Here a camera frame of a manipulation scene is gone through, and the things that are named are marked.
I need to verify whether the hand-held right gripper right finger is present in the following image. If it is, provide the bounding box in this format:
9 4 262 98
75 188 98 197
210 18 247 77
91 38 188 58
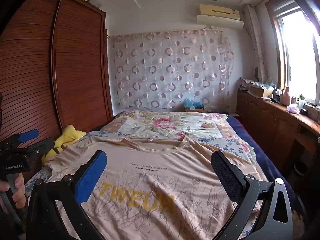
211 150 293 240

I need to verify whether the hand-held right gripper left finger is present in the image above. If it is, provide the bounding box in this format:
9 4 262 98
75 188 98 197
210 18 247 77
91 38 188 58
26 150 108 240

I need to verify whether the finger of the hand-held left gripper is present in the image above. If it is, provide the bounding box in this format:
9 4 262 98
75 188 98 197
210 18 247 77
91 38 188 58
25 138 55 155
0 129 40 147

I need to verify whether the beige printed t-shirt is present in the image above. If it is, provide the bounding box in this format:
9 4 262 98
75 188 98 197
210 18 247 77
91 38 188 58
44 136 269 240

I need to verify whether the person's left hand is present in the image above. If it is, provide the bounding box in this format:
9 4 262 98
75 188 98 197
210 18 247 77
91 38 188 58
0 173 26 208

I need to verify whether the yellow plush toy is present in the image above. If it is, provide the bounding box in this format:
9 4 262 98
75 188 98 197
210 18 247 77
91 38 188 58
41 125 87 165

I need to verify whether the blue floral bedspread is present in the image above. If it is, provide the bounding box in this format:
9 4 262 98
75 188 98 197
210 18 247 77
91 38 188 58
25 130 255 195

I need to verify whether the navy bed sheet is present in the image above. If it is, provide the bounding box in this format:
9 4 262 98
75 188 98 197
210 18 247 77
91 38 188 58
226 115 298 188

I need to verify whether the long wooden cabinet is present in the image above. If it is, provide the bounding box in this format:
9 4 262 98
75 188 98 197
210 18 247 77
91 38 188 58
236 90 320 178

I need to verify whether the pink floral quilt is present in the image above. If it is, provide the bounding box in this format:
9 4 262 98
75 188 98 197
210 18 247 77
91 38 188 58
100 110 250 155

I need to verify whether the wooden headboard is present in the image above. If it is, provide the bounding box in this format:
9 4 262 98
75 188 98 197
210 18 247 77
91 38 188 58
0 0 113 155

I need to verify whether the open cardboard box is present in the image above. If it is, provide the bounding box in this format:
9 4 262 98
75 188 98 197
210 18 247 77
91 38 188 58
250 84 274 98

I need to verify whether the stack of papers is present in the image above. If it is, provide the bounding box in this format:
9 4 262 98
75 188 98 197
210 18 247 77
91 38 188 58
239 77 253 92

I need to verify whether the pink bottle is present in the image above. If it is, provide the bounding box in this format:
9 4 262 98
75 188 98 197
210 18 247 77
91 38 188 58
279 87 291 106

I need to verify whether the sheer circle-pattern curtain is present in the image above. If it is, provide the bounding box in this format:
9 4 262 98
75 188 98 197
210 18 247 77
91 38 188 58
107 29 235 113

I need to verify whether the tied white window curtain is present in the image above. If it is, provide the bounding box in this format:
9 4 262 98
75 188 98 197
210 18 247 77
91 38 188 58
244 4 265 80

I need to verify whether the bright window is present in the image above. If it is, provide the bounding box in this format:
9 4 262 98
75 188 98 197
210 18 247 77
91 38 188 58
271 2 320 108

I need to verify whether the wall air conditioner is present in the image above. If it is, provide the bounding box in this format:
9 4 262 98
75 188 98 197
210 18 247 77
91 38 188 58
197 4 244 29

